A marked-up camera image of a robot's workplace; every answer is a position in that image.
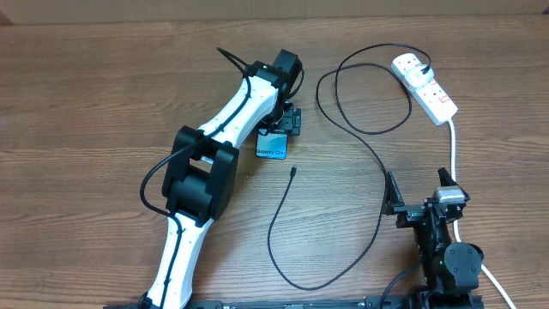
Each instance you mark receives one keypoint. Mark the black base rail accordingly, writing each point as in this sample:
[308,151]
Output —
[371,302]

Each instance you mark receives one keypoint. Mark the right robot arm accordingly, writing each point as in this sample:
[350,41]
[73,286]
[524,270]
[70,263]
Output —
[451,268]

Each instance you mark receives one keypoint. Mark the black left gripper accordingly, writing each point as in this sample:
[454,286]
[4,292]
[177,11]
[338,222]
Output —
[291,122]

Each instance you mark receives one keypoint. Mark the white power strip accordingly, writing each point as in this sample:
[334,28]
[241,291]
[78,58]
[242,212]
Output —
[431,97]

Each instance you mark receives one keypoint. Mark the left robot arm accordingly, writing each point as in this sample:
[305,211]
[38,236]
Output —
[201,169]

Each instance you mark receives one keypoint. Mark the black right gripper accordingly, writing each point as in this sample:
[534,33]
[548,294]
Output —
[410,213]

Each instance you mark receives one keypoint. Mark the white USB charger plug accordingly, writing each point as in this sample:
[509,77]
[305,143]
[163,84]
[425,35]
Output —
[418,76]

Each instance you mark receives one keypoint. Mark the blue Samsung Galaxy smartphone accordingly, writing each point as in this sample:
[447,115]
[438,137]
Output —
[271,145]

